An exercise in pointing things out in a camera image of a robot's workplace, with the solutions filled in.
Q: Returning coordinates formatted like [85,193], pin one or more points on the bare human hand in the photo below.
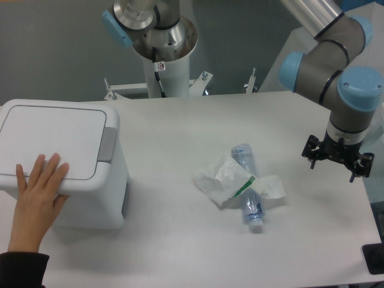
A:
[38,203]

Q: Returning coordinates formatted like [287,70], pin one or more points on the white Superior umbrella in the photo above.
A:
[349,86]

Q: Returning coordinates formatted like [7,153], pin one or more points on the black sleeved forearm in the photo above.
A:
[23,269]

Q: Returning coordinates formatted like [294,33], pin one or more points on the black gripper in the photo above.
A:
[340,147]

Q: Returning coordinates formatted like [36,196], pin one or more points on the crumpled white paper wrapper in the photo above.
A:
[225,180]

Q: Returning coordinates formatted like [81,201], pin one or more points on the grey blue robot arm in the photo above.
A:
[127,21]

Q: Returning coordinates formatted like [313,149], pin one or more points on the crushed clear plastic bottle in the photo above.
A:
[250,200]

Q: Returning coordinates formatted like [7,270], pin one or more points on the black device at table edge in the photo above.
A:
[373,255]

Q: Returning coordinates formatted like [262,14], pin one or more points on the white metal base frame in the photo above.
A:
[159,89]

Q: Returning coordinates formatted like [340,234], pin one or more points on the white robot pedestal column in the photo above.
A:
[166,53]

